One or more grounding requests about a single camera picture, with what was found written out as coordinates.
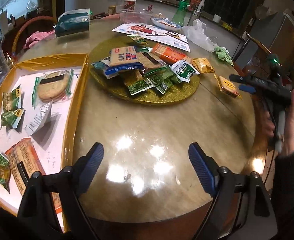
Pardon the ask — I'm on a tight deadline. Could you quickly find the yellow sandwich cracker packet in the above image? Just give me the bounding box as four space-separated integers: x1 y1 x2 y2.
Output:
214 73 242 99

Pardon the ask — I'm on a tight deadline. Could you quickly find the large orange cracker pack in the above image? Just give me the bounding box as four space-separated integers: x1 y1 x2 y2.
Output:
4 137 62 212

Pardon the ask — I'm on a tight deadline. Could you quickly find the green pea snack packet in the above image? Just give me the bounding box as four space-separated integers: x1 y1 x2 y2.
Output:
0 152 11 193

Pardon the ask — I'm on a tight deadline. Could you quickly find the yellow snack packet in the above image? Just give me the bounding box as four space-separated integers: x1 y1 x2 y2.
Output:
191 58 215 74

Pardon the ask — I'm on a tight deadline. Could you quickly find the silver foil snack packet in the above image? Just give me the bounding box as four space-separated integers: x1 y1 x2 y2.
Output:
24 102 52 136

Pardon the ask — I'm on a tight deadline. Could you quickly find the round cracker clear pack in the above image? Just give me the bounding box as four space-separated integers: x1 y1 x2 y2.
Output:
31 69 74 109

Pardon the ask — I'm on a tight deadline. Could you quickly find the orange soda cracker pack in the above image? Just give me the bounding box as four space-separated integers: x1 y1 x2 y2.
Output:
151 43 191 65

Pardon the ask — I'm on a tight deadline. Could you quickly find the blue white snack packet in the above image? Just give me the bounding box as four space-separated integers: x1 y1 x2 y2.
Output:
92 57 144 79

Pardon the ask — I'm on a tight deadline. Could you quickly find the beige blue biscuit pack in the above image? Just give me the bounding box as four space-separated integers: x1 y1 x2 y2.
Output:
110 46 139 67

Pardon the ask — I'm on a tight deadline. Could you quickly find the person right hand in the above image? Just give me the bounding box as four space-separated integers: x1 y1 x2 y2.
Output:
261 89 294 158

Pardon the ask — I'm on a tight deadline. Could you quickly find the wooden chair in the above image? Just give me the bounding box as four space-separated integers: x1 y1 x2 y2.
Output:
232 31 271 75

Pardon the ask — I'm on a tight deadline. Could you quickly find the green crumpled cloth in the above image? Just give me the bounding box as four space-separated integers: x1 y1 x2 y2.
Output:
214 46 234 66

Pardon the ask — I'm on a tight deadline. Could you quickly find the yellow taped tray box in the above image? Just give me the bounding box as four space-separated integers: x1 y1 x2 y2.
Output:
0 52 90 233

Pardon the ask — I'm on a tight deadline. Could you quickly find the white plastic bag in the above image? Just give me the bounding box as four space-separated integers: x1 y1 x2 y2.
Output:
182 19 217 53

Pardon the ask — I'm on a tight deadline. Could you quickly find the printed advertising poster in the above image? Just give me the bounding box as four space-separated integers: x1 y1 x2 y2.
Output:
112 23 190 52

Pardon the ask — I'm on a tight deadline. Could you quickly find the gold glitter turntable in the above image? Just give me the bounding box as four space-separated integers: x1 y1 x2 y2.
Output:
88 36 200 106

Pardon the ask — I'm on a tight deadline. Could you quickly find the blue patterned plate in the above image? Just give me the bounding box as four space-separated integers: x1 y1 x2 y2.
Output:
150 17 182 31

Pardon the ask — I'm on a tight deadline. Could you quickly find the pink cloth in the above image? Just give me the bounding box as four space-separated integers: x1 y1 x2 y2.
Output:
23 30 55 49

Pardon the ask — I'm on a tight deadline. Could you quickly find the clear plastic container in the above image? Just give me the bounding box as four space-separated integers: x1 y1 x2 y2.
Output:
119 10 152 24

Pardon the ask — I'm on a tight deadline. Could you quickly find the white red jar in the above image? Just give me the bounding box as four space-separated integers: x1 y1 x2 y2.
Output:
124 0 136 11

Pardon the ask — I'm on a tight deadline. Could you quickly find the teal tissue box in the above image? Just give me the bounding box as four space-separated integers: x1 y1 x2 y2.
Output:
55 8 90 37

